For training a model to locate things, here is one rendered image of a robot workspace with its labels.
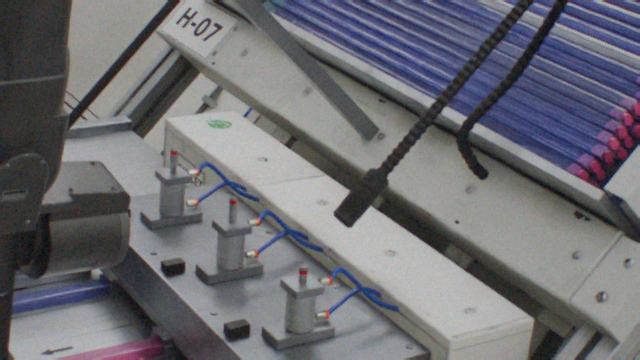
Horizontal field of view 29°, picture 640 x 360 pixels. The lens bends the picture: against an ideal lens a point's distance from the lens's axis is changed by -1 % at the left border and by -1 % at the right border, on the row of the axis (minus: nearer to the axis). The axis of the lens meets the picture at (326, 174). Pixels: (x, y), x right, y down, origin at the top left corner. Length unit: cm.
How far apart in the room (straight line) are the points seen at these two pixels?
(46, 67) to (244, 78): 65
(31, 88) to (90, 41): 159
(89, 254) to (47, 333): 25
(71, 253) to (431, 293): 31
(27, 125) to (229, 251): 33
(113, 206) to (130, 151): 61
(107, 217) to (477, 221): 34
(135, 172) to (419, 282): 47
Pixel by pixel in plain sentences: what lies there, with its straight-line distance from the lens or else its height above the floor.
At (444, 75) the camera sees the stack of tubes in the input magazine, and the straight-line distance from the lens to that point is 109.
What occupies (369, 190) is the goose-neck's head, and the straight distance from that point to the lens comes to 88.
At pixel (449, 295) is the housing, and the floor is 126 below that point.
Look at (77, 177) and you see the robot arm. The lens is 79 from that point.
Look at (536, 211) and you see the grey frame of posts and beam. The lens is 99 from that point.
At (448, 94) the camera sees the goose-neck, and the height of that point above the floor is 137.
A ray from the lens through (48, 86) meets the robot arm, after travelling 69.
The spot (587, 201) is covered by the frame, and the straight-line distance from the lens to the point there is 95.
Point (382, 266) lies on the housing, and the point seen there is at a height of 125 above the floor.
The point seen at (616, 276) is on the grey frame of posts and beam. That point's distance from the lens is 93.
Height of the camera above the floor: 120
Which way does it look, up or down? 5 degrees up
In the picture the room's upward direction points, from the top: 40 degrees clockwise
